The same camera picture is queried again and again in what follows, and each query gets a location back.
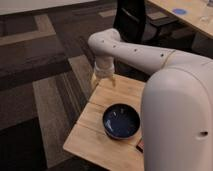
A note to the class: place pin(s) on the dark blue bowl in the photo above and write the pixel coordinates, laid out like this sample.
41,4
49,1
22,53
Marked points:
120,121

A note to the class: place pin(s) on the black office chair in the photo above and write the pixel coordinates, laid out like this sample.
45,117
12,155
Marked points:
140,22

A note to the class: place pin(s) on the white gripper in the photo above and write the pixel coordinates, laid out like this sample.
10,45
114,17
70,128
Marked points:
104,67

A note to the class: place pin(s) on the blue round coaster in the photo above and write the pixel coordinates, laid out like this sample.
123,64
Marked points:
179,11

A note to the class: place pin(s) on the clear drinking glass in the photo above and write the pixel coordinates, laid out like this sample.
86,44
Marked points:
205,18

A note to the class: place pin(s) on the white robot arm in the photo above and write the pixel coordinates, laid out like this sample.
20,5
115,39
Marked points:
176,104

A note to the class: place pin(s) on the small red black object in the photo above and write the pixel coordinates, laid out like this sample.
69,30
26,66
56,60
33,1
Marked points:
140,146

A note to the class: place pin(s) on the wooden background desk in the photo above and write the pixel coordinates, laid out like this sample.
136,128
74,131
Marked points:
195,9

